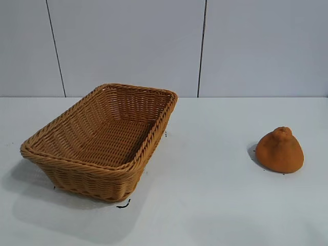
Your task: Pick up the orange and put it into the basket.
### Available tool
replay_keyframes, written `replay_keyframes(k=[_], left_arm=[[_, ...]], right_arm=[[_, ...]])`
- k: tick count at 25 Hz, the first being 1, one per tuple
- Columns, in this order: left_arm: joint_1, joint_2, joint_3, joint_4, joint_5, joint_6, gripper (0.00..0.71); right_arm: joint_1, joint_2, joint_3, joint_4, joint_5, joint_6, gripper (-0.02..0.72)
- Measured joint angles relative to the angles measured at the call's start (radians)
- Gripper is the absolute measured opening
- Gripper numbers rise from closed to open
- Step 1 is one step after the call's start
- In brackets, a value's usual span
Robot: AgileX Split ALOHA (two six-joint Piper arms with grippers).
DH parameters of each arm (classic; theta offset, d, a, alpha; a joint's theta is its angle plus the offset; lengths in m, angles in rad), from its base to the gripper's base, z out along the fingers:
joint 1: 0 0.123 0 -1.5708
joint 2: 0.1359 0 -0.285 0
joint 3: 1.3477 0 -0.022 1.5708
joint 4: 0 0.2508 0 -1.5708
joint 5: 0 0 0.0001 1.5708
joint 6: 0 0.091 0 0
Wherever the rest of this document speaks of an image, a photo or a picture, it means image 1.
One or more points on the bumpy orange fruit with knob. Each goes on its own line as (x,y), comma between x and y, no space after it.
(279,153)

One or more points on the brown woven wicker basket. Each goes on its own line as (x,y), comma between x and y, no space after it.
(102,143)

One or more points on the small black curved scrap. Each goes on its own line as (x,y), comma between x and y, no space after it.
(125,205)

